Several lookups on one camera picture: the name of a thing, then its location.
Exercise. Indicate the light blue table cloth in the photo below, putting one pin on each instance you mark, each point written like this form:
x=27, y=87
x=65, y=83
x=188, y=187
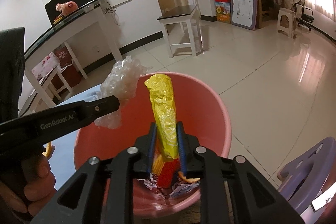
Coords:
x=62, y=159

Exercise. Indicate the dark red trash bin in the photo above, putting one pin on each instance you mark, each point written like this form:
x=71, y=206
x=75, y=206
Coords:
x=68, y=68

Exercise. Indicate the kids drawing board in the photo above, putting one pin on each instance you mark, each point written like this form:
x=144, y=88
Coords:
x=244, y=13

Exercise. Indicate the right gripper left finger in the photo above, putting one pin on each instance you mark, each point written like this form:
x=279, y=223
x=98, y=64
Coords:
x=151, y=142

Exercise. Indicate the white stool dark top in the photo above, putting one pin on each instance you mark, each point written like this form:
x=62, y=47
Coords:
x=188, y=18

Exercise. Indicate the clear plastic film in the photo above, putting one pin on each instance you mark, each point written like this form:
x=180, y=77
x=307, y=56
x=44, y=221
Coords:
x=121, y=83

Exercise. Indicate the yellow foam fruit net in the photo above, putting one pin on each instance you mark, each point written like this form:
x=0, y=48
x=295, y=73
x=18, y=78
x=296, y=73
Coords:
x=158, y=164

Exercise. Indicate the white table glass top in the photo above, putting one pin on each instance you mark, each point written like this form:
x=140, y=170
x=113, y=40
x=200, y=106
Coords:
x=89, y=14

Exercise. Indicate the flower bouquet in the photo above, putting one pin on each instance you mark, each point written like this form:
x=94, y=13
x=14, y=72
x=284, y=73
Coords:
x=59, y=7

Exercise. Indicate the orange pig plush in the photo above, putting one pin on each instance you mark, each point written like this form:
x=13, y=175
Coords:
x=69, y=7

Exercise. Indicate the yellow snack wrapper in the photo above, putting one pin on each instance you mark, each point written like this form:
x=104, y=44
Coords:
x=161, y=94

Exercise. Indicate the dark red wrapper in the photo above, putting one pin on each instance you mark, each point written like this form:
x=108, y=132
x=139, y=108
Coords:
x=151, y=184

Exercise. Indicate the purple plastic stool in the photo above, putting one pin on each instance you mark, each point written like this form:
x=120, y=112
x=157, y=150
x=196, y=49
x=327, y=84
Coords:
x=303, y=178

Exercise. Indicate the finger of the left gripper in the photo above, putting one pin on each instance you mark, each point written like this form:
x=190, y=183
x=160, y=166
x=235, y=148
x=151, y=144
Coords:
x=99, y=108

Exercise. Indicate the white plastic stool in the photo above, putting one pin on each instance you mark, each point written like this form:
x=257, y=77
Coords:
x=286, y=22

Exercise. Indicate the red foam fruit net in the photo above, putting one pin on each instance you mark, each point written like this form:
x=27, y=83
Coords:
x=167, y=175

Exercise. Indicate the person's left hand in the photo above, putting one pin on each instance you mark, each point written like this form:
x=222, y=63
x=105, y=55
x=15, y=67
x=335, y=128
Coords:
x=25, y=190

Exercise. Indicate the white bench dark top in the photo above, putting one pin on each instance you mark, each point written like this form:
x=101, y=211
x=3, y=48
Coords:
x=40, y=90

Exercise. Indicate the office chair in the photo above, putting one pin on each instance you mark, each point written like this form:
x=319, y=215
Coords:
x=304, y=14

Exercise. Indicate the colourful cardboard box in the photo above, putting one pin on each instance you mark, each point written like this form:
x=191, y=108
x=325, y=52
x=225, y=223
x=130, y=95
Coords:
x=223, y=10

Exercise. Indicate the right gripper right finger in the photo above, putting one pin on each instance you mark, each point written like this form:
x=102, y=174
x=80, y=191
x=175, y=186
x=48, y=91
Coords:
x=182, y=147

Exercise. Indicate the pink plastic trash bucket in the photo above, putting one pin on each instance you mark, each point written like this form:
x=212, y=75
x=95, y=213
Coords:
x=203, y=115

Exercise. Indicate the red blue paper bag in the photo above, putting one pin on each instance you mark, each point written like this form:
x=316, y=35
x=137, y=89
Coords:
x=183, y=187

